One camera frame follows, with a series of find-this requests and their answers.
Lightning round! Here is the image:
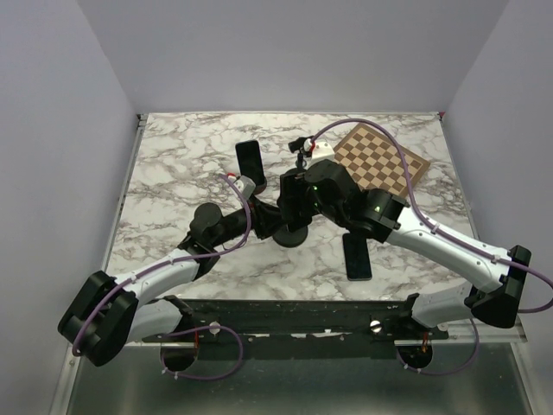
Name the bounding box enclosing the black phone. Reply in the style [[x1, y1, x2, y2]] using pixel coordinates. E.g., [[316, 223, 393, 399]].
[[342, 233, 372, 281]]

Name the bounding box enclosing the black phone stand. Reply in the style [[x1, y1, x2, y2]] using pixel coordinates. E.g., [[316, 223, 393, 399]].
[[272, 226, 308, 248], [288, 136, 315, 172]]

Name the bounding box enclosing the blue phone on wooden stand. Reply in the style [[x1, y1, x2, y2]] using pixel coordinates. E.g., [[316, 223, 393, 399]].
[[235, 140, 266, 188]]

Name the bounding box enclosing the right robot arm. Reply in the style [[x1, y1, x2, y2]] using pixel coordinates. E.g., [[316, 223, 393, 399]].
[[277, 160, 531, 339]]

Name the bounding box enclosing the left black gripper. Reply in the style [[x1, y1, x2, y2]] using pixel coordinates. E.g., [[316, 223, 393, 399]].
[[211, 194, 294, 248]]

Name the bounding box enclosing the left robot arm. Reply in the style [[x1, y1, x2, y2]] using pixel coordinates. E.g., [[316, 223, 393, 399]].
[[57, 199, 285, 367]]

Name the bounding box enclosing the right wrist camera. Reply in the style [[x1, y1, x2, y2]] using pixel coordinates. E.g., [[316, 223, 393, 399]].
[[308, 139, 334, 163]]

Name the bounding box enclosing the wooden chessboard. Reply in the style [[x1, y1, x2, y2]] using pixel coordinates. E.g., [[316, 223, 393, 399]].
[[334, 124, 409, 198]]

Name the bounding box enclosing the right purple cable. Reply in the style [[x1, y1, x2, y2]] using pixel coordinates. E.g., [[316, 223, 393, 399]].
[[310, 118, 553, 376]]

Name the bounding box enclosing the aluminium frame rail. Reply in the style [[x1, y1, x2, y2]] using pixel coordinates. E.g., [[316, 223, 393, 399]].
[[47, 309, 105, 415]]

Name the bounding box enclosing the black front mounting rail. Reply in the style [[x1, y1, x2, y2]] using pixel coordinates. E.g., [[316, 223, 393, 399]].
[[145, 296, 448, 367]]

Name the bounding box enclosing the round wooden phone stand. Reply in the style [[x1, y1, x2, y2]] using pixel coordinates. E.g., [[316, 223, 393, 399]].
[[254, 176, 267, 195]]

